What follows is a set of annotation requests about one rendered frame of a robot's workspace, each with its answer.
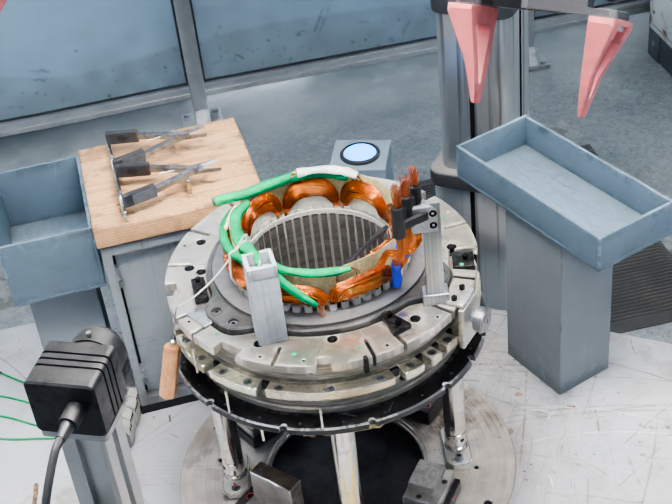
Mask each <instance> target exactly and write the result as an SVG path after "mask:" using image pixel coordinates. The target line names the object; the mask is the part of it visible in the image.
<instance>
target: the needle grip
mask: <svg viewBox="0 0 672 504"><path fill-rule="evenodd" d="M169 344H170V342H168V343H166V344H165V345H164V348H163V358H162V369H161V379H160V390H159V395H160V396H161V397H162V398H163V399H174V397H175V396H176V394H177V384H178V374H179V365H180V355H181V346H180V345H179V344H177V343H176V347H175V348H171V347H169Z"/></svg>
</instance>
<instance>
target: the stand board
mask: <svg viewBox="0 0 672 504"><path fill-rule="evenodd" d="M201 125H203V126H204V128H202V129H199V130H197V131H194V132H191V133H190V135H192V134H204V133H207V136H206V137H200V138H194V139H188V140H184V141H180V142H178V144H179V149H180V154H181V155H179V156H177V155H176V152H175V149H174V146H173V145H172V146H170V147H168V148H166V149H164V150H162V151H160V152H158V153H155V154H153V155H151V156H149V157H147V158H146V162H147V161H148V162H149V164H157V165H193V164H198V163H201V162H205V161H208V160H212V159H215V158H218V160H219V161H217V162H214V163H212V164H209V165H206V166H204V168H217V167H221V171H214V172H208V173H201V174H197V175H193V176H191V177H189V178H190V181H191V187H192V192H193V193H191V194H188V190H187V187H186V184H185V181H184V180H183V181H181V182H179V183H177V184H175V185H173V186H171V187H169V188H167V189H165V190H163V191H161V192H159V193H157V194H158V197H155V198H153V199H150V200H147V201H145V202H142V203H139V204H137V205H134V206H131V207H128V208H126V212H127V216H128V220H129V222H126V223H125V222H124V219H123V215H122V210H121V206H120V201H119V197H118V192H117V188H116V184H115V179H114V175H113V170H112V166H111V161H110V157H109V152H108V148H107V145H103V146H98V147H93V148H89V149H84V150H79V151H78V154H79V160H80V165H81V170H82V176H83V181H84V186H85V192H86V197H87V202H88V208H89V213H90V219H91V224H92V229H93V234H94V238H95V242H96V246H97V248H98V249H101V248H105V247H110V246H114V245H119V244H123V243H127V242H132V241H136V240H141V239H145V238H149V237H154V236H158V235H163V234H167V233H171V232H176V231H180V230H185V229H189V228H193V227H194V226H195V225H196V224H197V223H198V222H200V221H201V220H202V219H203V218H205V217H206V216H207V215H209V214H210V213H212V212H213V211H215V210H216V209H218V208H219V207H221V206H223V205H219V206H216V207H215V206H213V204H212V201H211V198H212V197H213V196H218V195H221V194H224V193H230V192H234V191H238V190H242V189H245V188H247V187H250V186H252V185H255V184H257V183H260V180H259V177H258V175H257V172H256V170H255V168H254V165H253V163H252V160H251V158H250V155H249V153H248V150H247V148H246V145H245V143H244V140H243V138H242V135H241V133H240V131H239V128H238V126H237V123H236V121H235V118H229V119H224V120H219V121H215V122H210V123H205V124H201ZM201 125H196V126H191V127H187V128H182V129H177V130H173V131H175V132H179V131H183V130H187V129H190V128H194V127H197V126H201ZM164 140H166V139H152V140H148V139H140V140H139V142H136V143H125V144H114V145H111V147H112V151H113V155H114V158H116V157H119V156H122V155H124V154H127V153H130V152H132V151H135V150H138V149H140V148H142V149H143V150H146V149H148V148H150V147H152V146H154V145H156V144H158V143H160V142H162V141H164ZM177 174H179V173H162V174H160V173H157V172H151V175H150V176H138V177H125V178H119V181H120V186H121V190H122V194H124V193H127V192H129V191H132V190H135V189H137V188H140V187H143V186H145V185H148V184H151V183H154V184H155V185H156V184H158V183H160V182H162V181H164V180H166V179H168V178H170V177H173V176H175V175H177Z"/></svg>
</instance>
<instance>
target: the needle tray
mask: <svg viewBox="0 0 672 504"><path fill-rule="evenodd" d="M455 147H456V169H457V177H458V178H460V179H461V180H463V181H464V182H466V183H467V184H469V185H470V186H472V187H473V188H474V189H476V190H477V191H479V192H480V193H482V194H483V195H485V196H486V197H488V198H489V199H491V200H492V201H494V202H495V203H497V204H498V205H500V206H501V207H503V208H504V209H505V213H506V270H507V326H508V354H509V355H510V356H511V357H513V358H514V359H515V360H516V361H518V362H519V363H520V364H521V365H523V366H524V367H525V368H526V369H528V370H529V371H530V372H531V373H533V374H534V375H535V376H536V377H538V378H539V379H540V380H541V381H543V382H544V383H545V384H546V385H548V386H549V387H550V388H551V389H553V390H554V391H555V392H556V393H558V394H559V395H561V394H563V393H565V392H566V391H568V390H570V389H572V388H574V387H575V386H577V385H579V384H581V383H582V382H584V381H586V380H588V379H589V378H591V377H593V376H595V375H597V374H598V373H600V372H602V371H604V370H605V369H607V368H608V361H609V339H610V317H611V295H612V273H613V265H614V264H616V263H618V262H619V261H621V260H623V259H625V258H627V257H629V256H631V255H633V254H635V253H637V252H639V251H641V250H642V249H644V248H646V247H648V246H650V245H652V244H654V243H656V242H658V241H660V240H662V239H663V238H665V237H667V236H669V235H671V234H672V199H670V198H668V197H666V196H665V195H663V194H661V193H660V192H658V191H656V190H654V189H653V188H651V187H649V186H647V185H646V184H644V183H642V182H641V181H639V180H637V179H635V178H634V177H632V176H630V175H629V174H627V173H625V172H623V171H622V170H620V169H618V168H617V167H615V166H613V165H611V164H610V163H608V162H606V161H605V160H603V159H601V158H599V157H598V156H596V155H594V154H592V153H591V152H589V151H587V150H586V149H584V148H582V147H580V146H579V145H577V144H575V143H574V142H572V141H570V140H568V139H567V138H565V137H563V136H562V135H560V134H558V133H556V132H555V131H553V130H551V129H550V128H548V127H546V126H544V125H543V124H541V123H539V122H537V121H536V120H534V119H532V118H531V117H529V116H527V115H524V116H522V117H519V118H517V119H515V120H513V121H510V122H508V123H506V124H504V125H501V126H499V127H497V128H495V129H492V130H490V131H488V132H486V133H483V134H481V135H479V136H477V137H474V138H472V139H470V140H468V141H465V142H463V143H461V144H459V145H456V146H455Z"/></svg>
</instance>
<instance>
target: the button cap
mask: <svg viewBox="0 0 672 504"><path fill-rule="evenodd" d="M375 154H376V149H375V148H374V147H373V146H371V145H368V144H355V145H352V146H350V147H348V148H347V149H346V150H345V151H344V157H345V158H347V159H349V160H353V161H362V160H366V159H369V158H371V157H373V156H374V155H375Z"/></svg>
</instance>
